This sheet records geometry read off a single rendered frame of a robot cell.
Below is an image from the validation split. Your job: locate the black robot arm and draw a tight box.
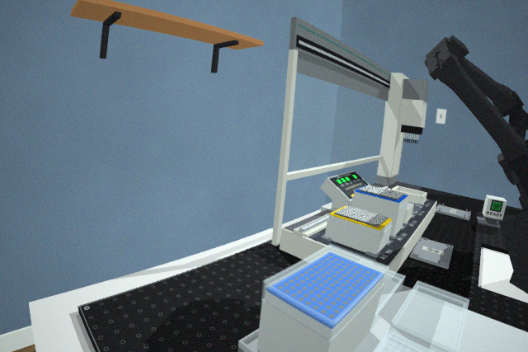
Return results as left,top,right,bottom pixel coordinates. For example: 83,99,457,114
424,35,528,214

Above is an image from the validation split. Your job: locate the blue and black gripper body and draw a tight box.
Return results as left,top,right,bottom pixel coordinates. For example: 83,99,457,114
511,126,526,138

